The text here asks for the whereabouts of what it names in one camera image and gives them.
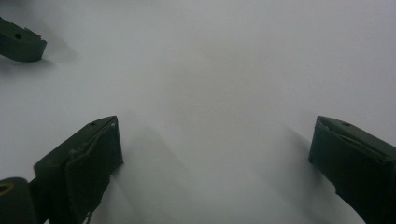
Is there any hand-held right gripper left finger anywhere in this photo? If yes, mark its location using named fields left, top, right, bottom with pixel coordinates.
left=33, top=115, right=124, bottom=224

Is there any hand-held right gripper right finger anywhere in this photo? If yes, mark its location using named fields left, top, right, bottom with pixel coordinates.
left=308, top=115, right=396, bottom=224

